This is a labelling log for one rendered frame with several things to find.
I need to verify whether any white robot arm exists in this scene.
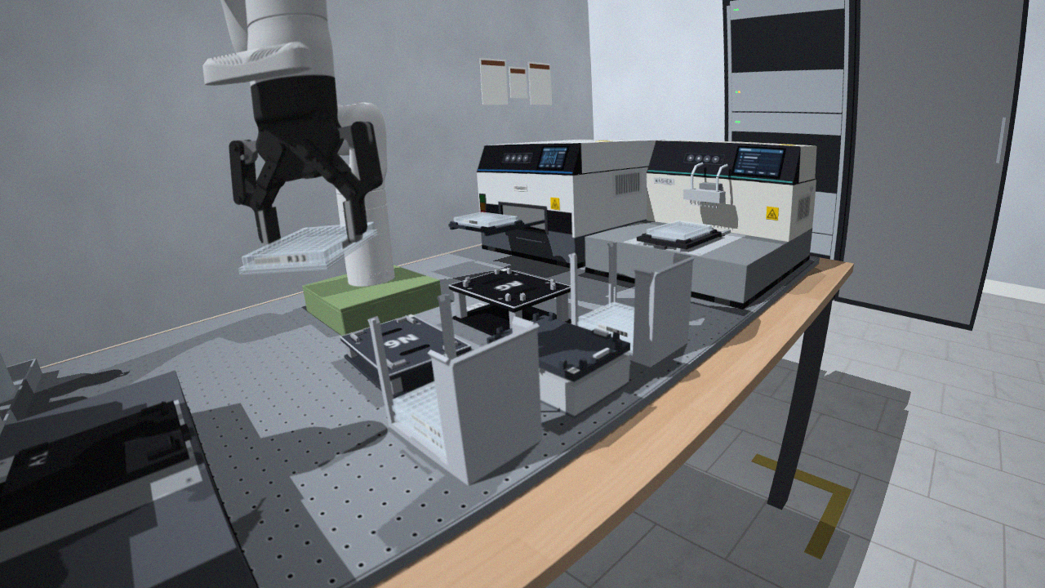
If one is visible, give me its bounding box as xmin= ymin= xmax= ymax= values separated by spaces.
xmin=202 ymin=0 xmax=395 ymax=287

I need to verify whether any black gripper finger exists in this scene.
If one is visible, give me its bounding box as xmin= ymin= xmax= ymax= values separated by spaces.
xmin=229 ymin=140 xmax=287 ymax=246
xmin=296 ymin=122 xmax=384 ymax=243

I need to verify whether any black regrip nest plate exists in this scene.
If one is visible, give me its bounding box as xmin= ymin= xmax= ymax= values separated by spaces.
xmin=448 ymin=268 xmax=571 ymax=336

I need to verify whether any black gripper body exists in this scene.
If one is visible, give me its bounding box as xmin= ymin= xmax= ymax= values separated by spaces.
xmin=251 ymin=75 xmax=344 ymax=182

